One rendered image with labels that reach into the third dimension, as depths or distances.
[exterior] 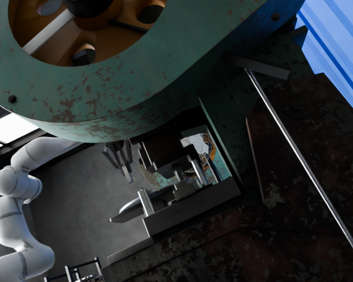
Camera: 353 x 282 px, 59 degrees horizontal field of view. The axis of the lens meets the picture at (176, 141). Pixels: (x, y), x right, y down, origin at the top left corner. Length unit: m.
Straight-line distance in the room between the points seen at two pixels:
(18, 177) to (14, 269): 0.35
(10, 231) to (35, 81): 0.70
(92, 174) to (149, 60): 7.98
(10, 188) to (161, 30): 0.89
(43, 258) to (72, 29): 0.88
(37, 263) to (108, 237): 6.98
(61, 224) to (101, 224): 1.10
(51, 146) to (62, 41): 0.53
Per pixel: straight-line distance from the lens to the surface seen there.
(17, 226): 1.44
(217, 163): 2.52
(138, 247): 0.92
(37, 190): 1.52
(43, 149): 1.42
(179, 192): 0.92
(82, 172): 8.88
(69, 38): 1.06
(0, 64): 1.03
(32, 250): 1.42
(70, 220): 8.82
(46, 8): 5.06
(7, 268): 1.38
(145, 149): 1.16
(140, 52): 0.84
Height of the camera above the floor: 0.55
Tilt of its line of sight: 20 degrees up
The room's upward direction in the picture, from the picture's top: 25 degrees counter-clockwise
